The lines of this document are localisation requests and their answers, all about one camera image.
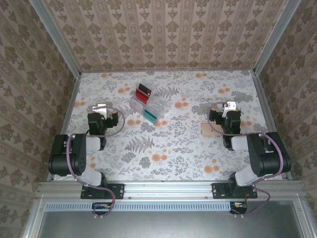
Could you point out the beige card holder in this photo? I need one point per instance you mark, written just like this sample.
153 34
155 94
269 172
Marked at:
210 130

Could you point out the aluminium frame post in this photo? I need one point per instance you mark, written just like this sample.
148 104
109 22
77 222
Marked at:
276 37
56 37

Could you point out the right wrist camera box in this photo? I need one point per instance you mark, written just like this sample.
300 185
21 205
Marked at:
229 107

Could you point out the clear acrylic organizer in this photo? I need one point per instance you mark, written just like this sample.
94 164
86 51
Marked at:
148 106

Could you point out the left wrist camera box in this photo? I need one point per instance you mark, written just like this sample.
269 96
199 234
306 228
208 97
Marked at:
100 109

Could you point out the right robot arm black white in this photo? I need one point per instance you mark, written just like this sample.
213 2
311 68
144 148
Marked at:
262 153

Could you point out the grey metal panel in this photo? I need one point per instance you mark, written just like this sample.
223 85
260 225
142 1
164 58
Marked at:
168 225

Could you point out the aluminium table side rail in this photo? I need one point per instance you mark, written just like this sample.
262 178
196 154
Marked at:
263 99
65 121

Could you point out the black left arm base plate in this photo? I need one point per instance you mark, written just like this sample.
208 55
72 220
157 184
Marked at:
119 191

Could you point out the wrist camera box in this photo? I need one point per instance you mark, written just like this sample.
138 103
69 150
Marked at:
100 109
229 107

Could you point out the teal card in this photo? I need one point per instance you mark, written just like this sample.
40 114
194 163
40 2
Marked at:
151 116

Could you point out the dark maroon card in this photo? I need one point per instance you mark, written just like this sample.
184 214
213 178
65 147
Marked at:
145 89

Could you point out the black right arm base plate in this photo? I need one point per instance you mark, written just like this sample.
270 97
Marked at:
218 191

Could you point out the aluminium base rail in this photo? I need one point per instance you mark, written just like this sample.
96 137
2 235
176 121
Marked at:
168 189

